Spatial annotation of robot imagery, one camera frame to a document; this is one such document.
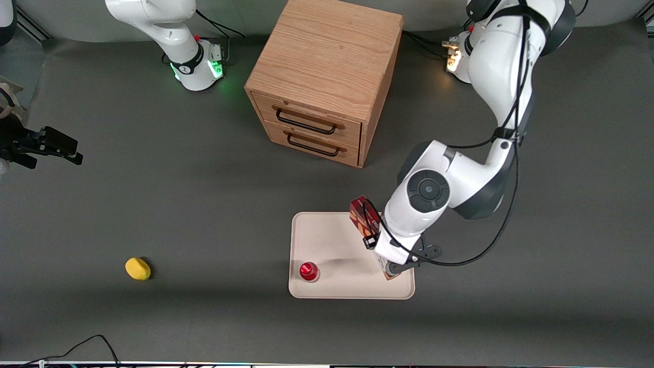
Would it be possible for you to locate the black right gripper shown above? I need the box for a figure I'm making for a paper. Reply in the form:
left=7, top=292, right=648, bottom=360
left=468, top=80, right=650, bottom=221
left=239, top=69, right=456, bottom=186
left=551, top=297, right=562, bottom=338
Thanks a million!
left=0, top=118, right=84, bottom=170

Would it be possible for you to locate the red cookie box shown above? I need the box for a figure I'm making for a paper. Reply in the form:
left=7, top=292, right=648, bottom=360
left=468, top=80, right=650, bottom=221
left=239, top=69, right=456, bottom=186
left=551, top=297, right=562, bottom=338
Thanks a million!
left=349, top=196, right=404, bottom=281

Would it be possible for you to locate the white rectangular tray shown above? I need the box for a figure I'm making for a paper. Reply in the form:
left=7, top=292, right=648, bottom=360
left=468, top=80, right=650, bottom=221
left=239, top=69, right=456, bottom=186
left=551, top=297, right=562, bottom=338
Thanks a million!
left=289, top=211, right=415, bottom=300

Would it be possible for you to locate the yellow lemon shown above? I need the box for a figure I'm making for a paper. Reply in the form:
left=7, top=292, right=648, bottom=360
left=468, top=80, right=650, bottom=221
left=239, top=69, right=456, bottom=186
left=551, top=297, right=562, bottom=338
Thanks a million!
left=125, top=257, right=152, bottom=281

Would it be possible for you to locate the wooden drawer front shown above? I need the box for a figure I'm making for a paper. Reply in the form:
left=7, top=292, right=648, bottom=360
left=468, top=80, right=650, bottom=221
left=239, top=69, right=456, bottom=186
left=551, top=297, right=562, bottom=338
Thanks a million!
left=263, top=120, right=361, bottom=168
left=253, top=92, right=363, bottom=149

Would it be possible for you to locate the dark grey table mat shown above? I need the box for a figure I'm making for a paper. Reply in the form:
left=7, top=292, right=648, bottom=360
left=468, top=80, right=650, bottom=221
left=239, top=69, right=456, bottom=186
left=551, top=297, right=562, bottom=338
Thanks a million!
left=0, top=20, right=654, bottom=364

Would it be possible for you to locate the wooden drawer cabinet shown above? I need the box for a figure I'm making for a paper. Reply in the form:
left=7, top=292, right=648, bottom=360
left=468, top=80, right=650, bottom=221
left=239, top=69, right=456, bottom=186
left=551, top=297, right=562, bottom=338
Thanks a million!
left=244, top=0, right=405, bottom=169

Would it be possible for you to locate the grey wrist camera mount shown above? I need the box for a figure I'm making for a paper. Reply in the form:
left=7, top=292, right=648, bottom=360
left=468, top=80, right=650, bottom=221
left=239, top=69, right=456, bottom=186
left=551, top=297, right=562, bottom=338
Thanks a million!
left=386, top=244, right=443, bottom=277

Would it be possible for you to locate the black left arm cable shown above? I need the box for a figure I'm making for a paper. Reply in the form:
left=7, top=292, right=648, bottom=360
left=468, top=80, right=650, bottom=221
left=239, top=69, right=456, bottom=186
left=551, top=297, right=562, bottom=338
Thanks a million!
left=362, top=0, right=537, bottom=267

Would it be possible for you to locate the black drawer handle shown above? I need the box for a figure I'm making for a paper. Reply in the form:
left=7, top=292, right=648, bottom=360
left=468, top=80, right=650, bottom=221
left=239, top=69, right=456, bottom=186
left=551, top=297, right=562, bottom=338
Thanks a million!
left=276, top=106, right=344, bottom=135
left=286, top=132, right=340, bottom=157

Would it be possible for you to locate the dark metal frame rail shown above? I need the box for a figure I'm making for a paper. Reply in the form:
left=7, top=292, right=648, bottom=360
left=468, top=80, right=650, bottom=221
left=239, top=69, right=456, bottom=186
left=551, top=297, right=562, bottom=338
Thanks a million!
left=15, top=5, right=52, bottom=42

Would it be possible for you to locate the black cable on table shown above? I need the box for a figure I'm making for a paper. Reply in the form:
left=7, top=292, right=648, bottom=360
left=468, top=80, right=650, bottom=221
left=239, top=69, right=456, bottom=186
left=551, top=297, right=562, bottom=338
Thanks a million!
left=20, top=335, right=121, bottom=368

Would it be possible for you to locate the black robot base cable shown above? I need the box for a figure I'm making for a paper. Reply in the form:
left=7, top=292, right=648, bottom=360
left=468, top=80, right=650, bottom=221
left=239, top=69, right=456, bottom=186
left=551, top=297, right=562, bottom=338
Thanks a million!
left=403, top=31, right=450, bottom=52
left=196, top=9, right=246, bottom=39
left=409, top=37, right=448, bottom=59

